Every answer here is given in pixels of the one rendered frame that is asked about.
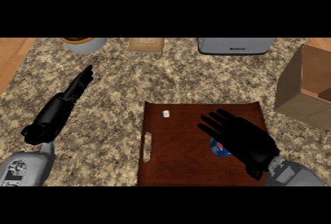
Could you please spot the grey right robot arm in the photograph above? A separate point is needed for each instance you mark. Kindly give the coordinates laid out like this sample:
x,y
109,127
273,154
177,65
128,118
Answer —
x,y
291,173

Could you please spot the dark brown wooden tray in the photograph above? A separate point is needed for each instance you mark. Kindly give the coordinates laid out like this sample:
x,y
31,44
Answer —
x,y
189,145

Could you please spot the small white tag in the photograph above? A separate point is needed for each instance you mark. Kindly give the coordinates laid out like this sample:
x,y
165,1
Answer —
x,y
165,113

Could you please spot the grey plant pot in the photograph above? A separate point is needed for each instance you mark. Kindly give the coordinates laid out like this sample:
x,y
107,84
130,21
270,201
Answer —
x,y
84,44

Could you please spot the grey appliance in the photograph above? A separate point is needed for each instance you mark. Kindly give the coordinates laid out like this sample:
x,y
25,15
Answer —
x,y
235,46

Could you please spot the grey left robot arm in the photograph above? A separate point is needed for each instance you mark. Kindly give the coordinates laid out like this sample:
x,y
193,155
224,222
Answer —
x,y
26,168

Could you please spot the brown cardboard box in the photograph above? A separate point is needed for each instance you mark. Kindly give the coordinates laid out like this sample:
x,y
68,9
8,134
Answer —
x,y
305,87

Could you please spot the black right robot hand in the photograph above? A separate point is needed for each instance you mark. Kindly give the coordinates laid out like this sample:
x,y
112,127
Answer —
x,y
245,134

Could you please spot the blue can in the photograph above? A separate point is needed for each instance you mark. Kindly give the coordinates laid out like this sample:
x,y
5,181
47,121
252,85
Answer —
x,y
215,148

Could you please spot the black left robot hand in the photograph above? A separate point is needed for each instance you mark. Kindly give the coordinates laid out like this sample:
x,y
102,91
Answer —
x,y
56,113

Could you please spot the small tan cardboard packet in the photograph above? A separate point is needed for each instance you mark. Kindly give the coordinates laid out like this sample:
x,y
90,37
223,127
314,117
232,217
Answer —
x,y
146,45

